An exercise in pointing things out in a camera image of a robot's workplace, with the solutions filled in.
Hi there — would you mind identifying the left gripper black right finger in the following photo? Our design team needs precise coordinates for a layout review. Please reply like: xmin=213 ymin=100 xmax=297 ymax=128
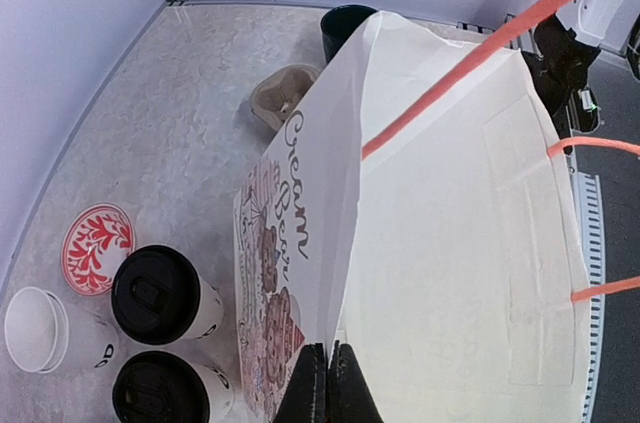
xmin=327 ymin=340 xmax=383 ymax=423

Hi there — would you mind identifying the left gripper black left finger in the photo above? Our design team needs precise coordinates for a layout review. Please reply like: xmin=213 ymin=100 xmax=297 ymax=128
xmin=273 ymin=343 xmax=328 ymax=423

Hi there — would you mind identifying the white paper takeout bag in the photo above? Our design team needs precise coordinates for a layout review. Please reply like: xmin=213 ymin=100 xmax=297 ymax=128
xmin=233 ymin=0 xmax=591 ymax=422

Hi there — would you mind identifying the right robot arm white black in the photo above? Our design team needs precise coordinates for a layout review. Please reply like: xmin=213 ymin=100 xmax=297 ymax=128
xmin=321 ymin=0 xmax=624 ymax=100

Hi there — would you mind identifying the dark green mug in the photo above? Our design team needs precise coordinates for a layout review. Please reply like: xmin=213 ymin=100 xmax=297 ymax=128
xmin=320 ymin=4 xmax=377 ymax=64

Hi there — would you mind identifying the brown pulp cup carrier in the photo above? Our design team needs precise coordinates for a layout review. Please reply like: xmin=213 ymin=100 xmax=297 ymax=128
xmin=249 ymin=64 xmax=320 ymax=131

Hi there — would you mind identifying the red white patterned bowl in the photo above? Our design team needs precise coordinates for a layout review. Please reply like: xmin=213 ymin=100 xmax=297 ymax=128
xmin=60 ymin=203 xmax=136 ymax=296

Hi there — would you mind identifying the stack of white paper cups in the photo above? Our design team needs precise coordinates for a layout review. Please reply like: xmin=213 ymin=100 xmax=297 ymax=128
xmin=4 ymin=286 xmax=119 ymax=374

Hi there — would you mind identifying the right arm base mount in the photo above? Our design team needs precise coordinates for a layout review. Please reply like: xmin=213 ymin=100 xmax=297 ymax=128
xmin=522 ymin=15 xmax=600 ymax=138

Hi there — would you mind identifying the aluminium front rail frame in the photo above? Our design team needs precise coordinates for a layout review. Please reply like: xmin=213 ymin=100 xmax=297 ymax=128
xmin=565 ymin=148 xmax=606 ymax=423

